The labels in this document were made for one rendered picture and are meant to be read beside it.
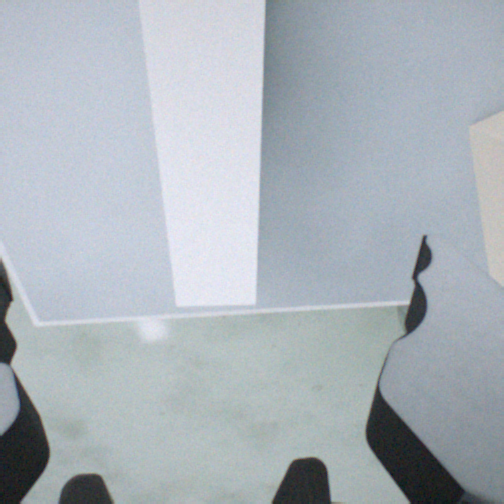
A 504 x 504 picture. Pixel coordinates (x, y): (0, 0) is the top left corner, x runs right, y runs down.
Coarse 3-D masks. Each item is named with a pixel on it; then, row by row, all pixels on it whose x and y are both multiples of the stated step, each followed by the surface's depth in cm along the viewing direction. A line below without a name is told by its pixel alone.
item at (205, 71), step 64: (192, 0) 17; (256, 0) 17; (192, 64) 18; (256, 64) 18; (192, 128) 20; (256, 128) 20; (192, 192) 22; (256, 192) 22; (192, 256) 24; (256, 256) 25
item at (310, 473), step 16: (304, 464) 5; (320, 464) 5; (80, 480) 5; (96, 480) 5; (288, 480) 5; (304, 480) 5; (320, 480) 5; (64, 496) 5; (80, 496) 5; (96, 496) 5; (288, 496) 5; (304, 496) 5; (320, 496) 5
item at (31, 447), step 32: (0, 288) 10; (0, 320) 8; (0, 352) 8; (0, 384) 6; (0, 416) 6; (32, 416) 6; (0, 448) 5; (32, 448) 6; (0, 480) 6; (32, 480) 6
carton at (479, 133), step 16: (480, 128) 26; (496, 128) 25; (480, 144) 26; (496, 144) 24; (480, 160) 27; (496, 160) 25; (480, 176) 28; (496, 176) 26; (480, 192) 29; (496, 192) 27; (480, 208) 31; (496, 208) 28; (496, 224) 29; (496, 240) 30; (496, 256) 32; (496, 272) 33
